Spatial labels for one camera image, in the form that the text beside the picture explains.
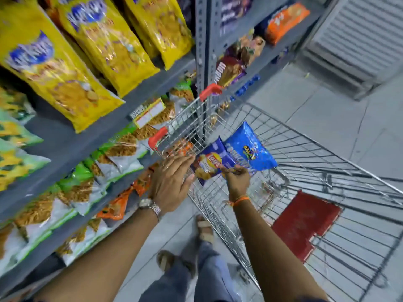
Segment person's left hand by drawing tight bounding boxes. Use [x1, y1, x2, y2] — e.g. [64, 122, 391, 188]
[148, 154, 196, 214]

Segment person's right hand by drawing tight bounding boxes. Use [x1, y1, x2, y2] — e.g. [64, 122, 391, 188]
[219, 165, 252, 202]

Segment dark blue chips packet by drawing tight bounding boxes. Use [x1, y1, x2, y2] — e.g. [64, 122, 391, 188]
[190, 137, 240, 186]

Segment bright blue snack packet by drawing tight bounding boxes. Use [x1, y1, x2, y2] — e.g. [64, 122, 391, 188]
[224, 121, 279, 173]

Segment person's left forearm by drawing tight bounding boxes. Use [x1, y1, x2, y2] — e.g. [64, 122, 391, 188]
[35, 210, 159, 302]

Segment person's right forearm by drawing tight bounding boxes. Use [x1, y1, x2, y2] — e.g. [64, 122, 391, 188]
[232, 199, 329, 302]

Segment orange snack packet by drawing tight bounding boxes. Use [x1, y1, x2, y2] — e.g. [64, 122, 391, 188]
[96, 187, 134, 221]
[132, 168, 155, 197]
[167, 140, 194, 156]

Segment silver metal wristwatch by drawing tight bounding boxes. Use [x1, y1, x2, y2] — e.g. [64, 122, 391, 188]
[139, 198, 162, 222]

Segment person's right sandal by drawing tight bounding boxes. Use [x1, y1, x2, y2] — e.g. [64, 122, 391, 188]
[196, 214, 215, 244]

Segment person's sandal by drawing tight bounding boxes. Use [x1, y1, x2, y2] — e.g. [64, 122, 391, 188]
[156, 250, 177, 274]
[196, 214, 215, 244]

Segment row of green white packets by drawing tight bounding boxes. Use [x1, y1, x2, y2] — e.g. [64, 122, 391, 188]
[0, 79, 197, 277]

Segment person's left sandal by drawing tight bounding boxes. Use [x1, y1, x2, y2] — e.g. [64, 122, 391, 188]
[156, 250, 177, 274]

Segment yellow shelf price label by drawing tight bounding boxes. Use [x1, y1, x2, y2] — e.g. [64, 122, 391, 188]
[129, 98, 166, 129]

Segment blue biscuit packets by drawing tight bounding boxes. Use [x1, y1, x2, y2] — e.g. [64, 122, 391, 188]
[231, 75, 261, 101]

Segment red plastic cart seat flap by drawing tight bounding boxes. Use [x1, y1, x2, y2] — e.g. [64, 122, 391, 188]
[271, 190, 343, 264]

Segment blue jeans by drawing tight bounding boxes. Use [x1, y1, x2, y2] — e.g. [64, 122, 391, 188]
[139, 242, 243, 302]

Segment maroon biscuit packet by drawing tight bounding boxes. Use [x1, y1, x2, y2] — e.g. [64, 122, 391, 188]
[214, 56, 247, 88]

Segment grey metal shelf rack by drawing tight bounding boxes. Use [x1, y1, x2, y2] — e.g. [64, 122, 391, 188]
[195, 0, 325, 101]
[0, 0, 208, 302]

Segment brown snack packets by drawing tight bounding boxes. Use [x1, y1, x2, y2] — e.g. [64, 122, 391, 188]
[227, 34, 266, 66]

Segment orange biscuit packet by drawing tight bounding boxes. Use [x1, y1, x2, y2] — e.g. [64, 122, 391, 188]
[264, 2, 311, 46]

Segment large yellow snack packet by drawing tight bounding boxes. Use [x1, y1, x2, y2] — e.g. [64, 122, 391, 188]
[50, 0, 160, 98]
[121, 0, 194, 71]
[0, 0, 125, 134]

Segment purple biscuit packet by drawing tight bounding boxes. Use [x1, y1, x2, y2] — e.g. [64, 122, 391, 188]
[220, 0, 255, 36]

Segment dark purple packet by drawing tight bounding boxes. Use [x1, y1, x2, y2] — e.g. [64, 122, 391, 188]
[175, 0, 196, 35]

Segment green yellow chips packet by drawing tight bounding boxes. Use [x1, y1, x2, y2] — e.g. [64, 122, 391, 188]
[0, 86, 37, 124]
[0, 111, 44, 147]
[0, 138, 51, 192]

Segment grey slatted shutter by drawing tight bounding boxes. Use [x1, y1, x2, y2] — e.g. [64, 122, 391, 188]
[301, 0, 403, 101]

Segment orange thread bracelet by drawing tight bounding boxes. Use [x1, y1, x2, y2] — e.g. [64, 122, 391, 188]
[224, 194, 251, 207]

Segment metal wire shopping cart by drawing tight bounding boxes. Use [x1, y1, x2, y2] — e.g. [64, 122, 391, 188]
[148, 84, 403, 302]

